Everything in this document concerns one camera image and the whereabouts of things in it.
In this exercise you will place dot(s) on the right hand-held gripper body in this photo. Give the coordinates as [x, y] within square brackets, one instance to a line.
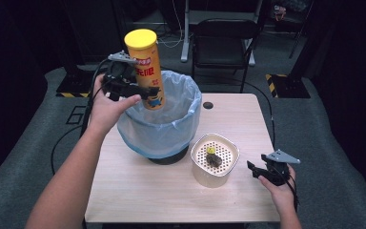
[278, 173]

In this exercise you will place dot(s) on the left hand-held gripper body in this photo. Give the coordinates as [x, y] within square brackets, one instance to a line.
[120, 79]

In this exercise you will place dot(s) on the yellow chip can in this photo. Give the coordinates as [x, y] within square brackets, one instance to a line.
[147, 70]

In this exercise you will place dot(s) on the white strainer container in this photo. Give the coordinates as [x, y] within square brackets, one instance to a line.
[214, 178]

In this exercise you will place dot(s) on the brown tea bag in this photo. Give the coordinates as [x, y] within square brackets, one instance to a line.
[213, 160]

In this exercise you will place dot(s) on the bin with blue bag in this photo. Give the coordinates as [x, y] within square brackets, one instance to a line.
[168, 133]

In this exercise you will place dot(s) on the black trash bin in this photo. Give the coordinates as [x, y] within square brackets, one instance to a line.
[171, 158]

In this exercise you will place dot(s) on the person's right hand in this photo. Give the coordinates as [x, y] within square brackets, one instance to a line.
[281, 194]

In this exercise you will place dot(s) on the person's left hand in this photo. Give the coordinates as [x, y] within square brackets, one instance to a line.
[108, 111]

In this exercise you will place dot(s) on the black striped stand base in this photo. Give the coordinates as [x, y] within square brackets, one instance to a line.
[76, 87]
[290, 87]

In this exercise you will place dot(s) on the dark cabinet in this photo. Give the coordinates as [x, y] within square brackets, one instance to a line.
[92, 31]

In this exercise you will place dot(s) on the black table grommet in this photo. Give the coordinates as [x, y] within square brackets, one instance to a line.
[207, 105]

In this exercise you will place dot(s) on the black folding chair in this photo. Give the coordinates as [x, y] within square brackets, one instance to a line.
[224, 47]

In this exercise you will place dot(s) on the white desk frame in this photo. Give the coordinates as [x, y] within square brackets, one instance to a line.
[186, 38]

